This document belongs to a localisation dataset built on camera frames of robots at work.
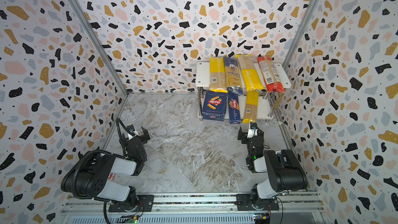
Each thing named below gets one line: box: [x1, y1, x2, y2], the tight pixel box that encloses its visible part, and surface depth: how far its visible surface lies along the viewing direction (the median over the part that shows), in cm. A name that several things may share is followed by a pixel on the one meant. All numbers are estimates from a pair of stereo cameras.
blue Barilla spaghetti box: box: [228, 92, 241, 124], surface depth 102 cm
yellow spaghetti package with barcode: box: [209, 56, 229, 94], surface depth 81 cm
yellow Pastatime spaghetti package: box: [235, 54, 266, 92], surface depth 82 cm
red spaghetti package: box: [257, 56, 286, 93], surface depth 81 cm
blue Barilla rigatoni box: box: [202, 90, 228, 122], surface depth 99 cm
